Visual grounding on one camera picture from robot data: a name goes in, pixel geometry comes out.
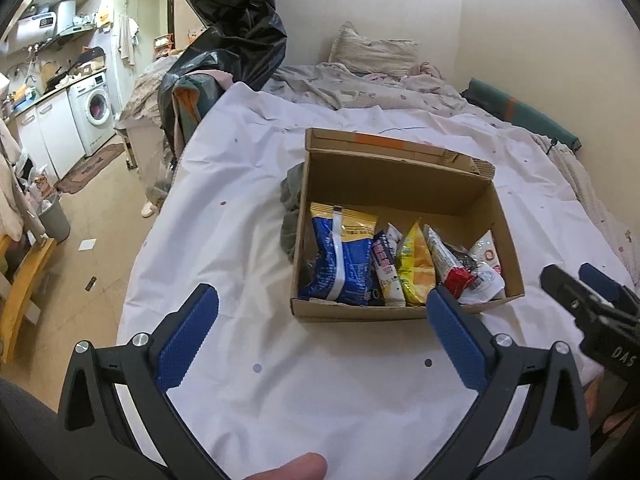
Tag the person's left hand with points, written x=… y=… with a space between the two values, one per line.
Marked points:
x=290 y=467

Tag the hanging white towel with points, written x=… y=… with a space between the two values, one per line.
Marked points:
x=127 y=40

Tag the grey trash bin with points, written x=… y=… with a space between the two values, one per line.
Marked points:
x=55 y=220

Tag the red white bar wrapper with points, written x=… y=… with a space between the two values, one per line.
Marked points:
x=460 y=280

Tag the floral draped blanket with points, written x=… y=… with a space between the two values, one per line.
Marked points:
x=142 y=97

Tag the clear white snack packet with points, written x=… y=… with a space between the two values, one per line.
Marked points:
x=487 y=267

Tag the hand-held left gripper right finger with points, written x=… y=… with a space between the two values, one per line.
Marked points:
x=457 y=340

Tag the hanging cream clothes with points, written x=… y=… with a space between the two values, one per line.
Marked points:
x=10 y=185

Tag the white slipper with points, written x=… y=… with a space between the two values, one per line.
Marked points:
x=147 y=208

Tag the white red striped snack packet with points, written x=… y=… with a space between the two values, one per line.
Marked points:
x=442 y=255

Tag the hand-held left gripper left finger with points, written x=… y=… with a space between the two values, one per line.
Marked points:
x=187 y=340

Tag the small dark floor object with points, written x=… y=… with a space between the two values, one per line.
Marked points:
x=91 y=282

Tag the floral quilt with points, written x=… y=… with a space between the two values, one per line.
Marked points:
x=360 y=87

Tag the white washing machine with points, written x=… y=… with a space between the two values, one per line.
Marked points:
x=95 y=107

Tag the yellow wooden chair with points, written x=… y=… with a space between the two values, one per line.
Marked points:
x=25 y=285

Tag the brown floor rug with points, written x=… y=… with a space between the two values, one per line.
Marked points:
x=90 y=167

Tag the person's right hand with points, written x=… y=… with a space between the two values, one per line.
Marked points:
x=595 y=400

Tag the white floor cabinet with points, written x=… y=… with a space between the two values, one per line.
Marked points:
x=52 y=135

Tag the brown white bar wrapper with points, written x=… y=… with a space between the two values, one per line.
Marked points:
x=387 y=267

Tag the white paper sheet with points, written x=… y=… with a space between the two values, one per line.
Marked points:
x=87 y=244

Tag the green orange cloth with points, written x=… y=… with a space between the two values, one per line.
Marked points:
x=192 y=97

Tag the black plastic bag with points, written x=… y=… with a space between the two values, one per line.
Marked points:
x=230 y=25

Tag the beige pillow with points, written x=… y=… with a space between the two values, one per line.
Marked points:
x=375 y=50

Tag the tall white cabinet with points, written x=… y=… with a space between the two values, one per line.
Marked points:
x=117 y=0

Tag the large blue snack bag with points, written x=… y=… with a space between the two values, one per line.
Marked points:
x=340 y=260

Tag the grey cloth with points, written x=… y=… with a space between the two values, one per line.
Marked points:
x=292 y=210

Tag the dark snack packet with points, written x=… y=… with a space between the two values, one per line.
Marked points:
x=462 y=259

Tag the yellow snack packet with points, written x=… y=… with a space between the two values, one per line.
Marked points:
x=417 y=265

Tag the cardboard box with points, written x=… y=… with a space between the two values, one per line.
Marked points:
x=400 y=185

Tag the white water heater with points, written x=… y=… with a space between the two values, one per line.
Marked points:
x=42 y=22

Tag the teal rolled mat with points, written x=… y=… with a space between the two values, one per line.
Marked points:
x=520 y=112

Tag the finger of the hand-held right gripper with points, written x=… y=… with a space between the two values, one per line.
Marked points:
x=560 y=282
x=602 y=280

